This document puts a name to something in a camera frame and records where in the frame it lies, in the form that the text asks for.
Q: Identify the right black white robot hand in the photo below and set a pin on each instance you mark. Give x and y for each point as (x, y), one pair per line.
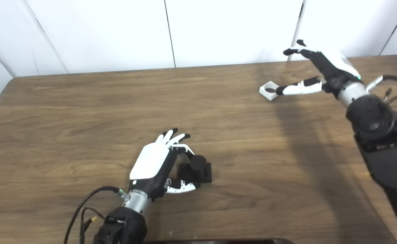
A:
(334, 66)

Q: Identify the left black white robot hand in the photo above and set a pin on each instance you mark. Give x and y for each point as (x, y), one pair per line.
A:
(149, 162)

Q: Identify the black peg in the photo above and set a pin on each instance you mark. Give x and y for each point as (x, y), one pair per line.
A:
(202, 171)

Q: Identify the white square piece with hole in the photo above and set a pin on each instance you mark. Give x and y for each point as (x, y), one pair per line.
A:
(266, 93)

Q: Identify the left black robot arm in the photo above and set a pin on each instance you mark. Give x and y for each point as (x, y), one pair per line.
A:
(127, 227)

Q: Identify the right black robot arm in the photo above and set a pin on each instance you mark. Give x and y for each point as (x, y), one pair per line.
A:
(384, 159)

